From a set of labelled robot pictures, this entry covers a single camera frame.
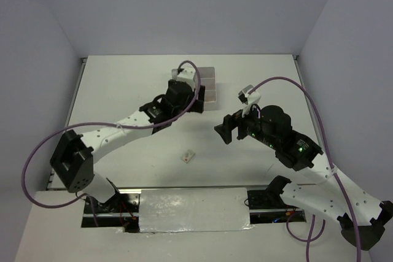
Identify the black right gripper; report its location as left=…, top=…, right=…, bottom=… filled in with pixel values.
left=214, top=100, right=278, bottom=148

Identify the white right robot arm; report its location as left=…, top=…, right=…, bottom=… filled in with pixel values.
left=214, top=106, right=392, bottom=251

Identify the white right divided container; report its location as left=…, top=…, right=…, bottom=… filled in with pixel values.
left=198, top=67, right=217, bottom=111

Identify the silver foil cover plate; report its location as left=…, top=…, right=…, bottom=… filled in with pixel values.
left=139, top=188, right=252, bottom=233

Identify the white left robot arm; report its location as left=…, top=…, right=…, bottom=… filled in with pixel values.
left=50, top=80, right=205, bottom=212

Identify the white red staple box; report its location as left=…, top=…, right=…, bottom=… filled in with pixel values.
left=181, top=150, right=195, bottom=163

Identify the white divided container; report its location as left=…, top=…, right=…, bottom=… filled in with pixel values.
left=171, top=69, right=179, bottom=80
left=198, top=67, right=217, bottom=111

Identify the white left divided container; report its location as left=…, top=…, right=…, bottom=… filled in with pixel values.
left=171, top=69, right=179, bottom=80

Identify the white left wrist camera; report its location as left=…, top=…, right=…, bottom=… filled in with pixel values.
left=175, top=67, right=196, bottom=89

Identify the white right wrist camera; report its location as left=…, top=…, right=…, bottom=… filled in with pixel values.
left=238, top=85, right=261, bottom=117

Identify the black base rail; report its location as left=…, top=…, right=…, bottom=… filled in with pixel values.
left=81, top=187, right=306, bottom=233

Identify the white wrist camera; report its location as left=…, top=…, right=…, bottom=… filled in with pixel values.
left=238, top=85, right=261, bottom=117
left=175, top=67, right=196, bottom=89

